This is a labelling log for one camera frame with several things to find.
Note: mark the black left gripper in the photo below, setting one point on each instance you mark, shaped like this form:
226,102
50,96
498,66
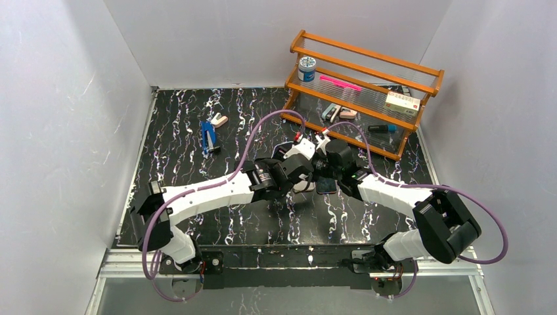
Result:
302,179

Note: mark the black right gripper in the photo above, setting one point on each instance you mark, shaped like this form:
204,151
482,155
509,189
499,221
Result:
328,174

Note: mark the purple edged smartphone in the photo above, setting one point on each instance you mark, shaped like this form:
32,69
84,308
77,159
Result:
326,186

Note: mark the beige pink phone case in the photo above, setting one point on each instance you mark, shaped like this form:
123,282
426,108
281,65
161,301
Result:
304,186

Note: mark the phone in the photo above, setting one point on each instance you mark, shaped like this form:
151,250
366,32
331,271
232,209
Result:
280,150

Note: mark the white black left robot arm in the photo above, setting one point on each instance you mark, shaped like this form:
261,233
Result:
155,220

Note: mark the black arm mounting base bar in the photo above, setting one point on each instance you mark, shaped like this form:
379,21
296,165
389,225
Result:
350,266

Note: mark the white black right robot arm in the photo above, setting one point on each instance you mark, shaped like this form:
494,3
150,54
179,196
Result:
444,225

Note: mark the light blue small stapler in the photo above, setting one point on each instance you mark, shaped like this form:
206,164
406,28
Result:
330,112

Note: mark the black blue marker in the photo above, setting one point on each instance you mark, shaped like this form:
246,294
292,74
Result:
385,128

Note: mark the orange wooden shelf rack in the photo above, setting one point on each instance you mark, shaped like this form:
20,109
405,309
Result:
377,74

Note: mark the pink pen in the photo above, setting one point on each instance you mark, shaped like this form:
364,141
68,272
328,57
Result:
340,83

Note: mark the small pink white stapler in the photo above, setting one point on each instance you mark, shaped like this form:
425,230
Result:
218,120

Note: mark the white blue labelled jar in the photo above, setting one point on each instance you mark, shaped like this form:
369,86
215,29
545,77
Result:
307,66

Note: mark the white red cardboard box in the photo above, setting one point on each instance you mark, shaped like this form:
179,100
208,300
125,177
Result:
402,103

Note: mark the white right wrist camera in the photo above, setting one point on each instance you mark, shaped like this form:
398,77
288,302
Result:
322,140

